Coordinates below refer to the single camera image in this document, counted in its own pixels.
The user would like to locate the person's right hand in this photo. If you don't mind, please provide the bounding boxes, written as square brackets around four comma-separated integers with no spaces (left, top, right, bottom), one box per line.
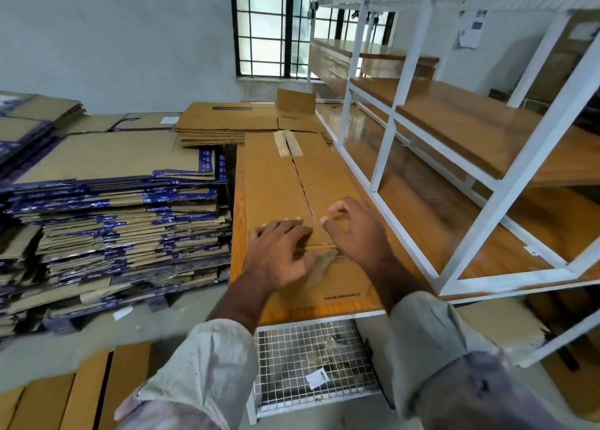
[319,197,397,273]

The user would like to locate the person's left hand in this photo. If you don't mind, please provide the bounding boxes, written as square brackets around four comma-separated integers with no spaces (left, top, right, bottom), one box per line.
[241,217,321,291]

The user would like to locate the stack of brown cartons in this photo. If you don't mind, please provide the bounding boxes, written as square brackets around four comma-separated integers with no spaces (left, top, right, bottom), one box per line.
[174,88,335,149]

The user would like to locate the assembled boxes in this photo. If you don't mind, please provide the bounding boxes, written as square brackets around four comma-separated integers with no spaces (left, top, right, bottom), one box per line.
[0,341,157,430]

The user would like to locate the person's left forearm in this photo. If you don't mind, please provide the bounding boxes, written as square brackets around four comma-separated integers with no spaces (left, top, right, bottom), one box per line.
[208,270,281,334]

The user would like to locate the person's right forearm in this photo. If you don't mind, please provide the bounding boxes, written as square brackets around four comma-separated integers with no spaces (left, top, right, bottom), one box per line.
[367,255,434,314]

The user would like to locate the person's light grey shirt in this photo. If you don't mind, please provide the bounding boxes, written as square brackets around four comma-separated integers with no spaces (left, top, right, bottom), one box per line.
[112,291,573,430]

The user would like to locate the wooden table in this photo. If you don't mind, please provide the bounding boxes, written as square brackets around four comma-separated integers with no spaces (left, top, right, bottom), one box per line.
[229,101,600,331]

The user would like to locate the crumpled tape scraps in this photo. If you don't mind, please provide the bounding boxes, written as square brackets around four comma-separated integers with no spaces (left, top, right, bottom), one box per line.
[300,336,358,368]

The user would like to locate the white paper tag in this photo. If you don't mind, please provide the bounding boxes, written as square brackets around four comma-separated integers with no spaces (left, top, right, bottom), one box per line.
[306,367,332,391]

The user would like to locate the white metal shelf rack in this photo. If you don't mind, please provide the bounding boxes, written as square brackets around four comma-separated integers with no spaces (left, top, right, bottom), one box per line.
[309,0,600,370]

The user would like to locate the black framed window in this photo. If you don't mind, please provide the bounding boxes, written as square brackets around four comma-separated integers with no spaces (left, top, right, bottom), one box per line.
[229,0,406,80]

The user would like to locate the white wire mesh cage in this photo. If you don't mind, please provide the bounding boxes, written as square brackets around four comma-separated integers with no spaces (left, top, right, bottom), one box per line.
[246,317,382,423]

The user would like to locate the white wall device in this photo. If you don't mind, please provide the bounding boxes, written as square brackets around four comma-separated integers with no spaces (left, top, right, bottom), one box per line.
[458,11,489,50]

